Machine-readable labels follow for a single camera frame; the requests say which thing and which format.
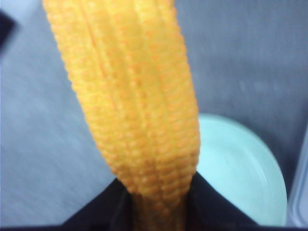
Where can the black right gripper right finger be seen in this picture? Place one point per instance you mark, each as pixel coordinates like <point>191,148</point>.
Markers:
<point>206,208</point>

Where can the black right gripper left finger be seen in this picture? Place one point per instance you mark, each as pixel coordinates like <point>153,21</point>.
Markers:
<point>112,208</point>

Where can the yellow corn cob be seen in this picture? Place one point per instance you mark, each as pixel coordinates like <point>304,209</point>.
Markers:
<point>127,62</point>

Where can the light green plate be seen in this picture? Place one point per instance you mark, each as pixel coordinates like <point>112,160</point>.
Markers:
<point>242,168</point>

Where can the silver kitchen scale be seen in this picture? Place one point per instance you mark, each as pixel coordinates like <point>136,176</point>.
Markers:
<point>298,201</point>

